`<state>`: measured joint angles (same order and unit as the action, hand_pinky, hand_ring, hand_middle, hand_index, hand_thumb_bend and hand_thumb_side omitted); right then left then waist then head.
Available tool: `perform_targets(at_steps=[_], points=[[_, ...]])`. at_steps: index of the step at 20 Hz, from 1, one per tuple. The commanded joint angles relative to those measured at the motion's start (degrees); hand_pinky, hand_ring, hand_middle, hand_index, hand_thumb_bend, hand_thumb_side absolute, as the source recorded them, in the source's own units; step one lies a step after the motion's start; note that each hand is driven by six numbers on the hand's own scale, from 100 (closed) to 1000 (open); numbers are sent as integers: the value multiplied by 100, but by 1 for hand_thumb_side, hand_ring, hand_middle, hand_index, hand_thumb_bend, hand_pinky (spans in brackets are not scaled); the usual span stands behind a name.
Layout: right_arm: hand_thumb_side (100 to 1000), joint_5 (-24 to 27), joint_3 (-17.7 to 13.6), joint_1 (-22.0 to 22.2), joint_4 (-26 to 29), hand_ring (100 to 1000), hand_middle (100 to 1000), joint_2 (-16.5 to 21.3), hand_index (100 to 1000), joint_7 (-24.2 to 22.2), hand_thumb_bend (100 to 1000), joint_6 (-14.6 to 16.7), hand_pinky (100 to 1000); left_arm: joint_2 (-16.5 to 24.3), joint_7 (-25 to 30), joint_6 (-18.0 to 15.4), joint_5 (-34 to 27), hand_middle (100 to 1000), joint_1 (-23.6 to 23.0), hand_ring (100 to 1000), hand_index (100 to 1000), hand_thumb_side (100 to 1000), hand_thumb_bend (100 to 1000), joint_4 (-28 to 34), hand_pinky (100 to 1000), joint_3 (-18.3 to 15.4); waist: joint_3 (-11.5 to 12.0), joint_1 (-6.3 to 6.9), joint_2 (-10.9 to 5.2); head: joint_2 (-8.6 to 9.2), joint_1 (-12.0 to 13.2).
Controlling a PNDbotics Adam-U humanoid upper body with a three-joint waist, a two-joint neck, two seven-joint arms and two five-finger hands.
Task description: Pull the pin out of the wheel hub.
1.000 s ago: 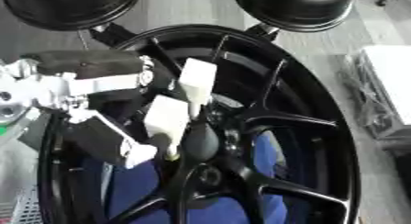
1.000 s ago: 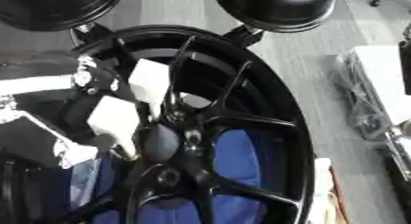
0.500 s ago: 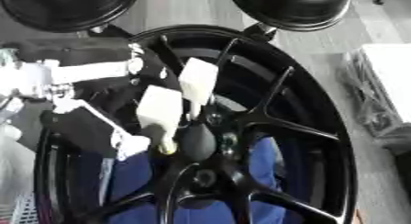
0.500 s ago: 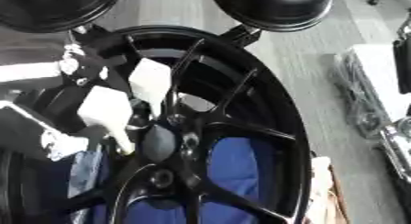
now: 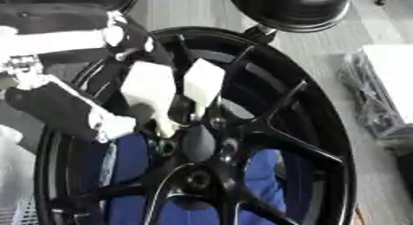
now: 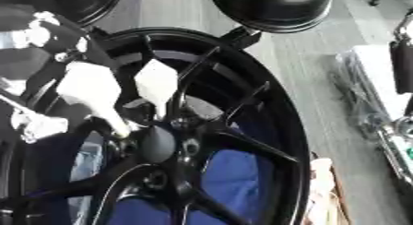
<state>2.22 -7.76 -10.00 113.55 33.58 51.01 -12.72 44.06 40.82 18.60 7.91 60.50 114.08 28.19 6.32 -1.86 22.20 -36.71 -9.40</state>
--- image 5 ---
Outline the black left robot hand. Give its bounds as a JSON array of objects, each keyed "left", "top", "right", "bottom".
[{"left": 0, "top": 2, "right": 174, "bottom": 144}]

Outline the black spoked wheel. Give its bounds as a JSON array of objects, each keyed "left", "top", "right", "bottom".
[{"left": 32, "top": 26, "right": 359, "bottom": 225}]

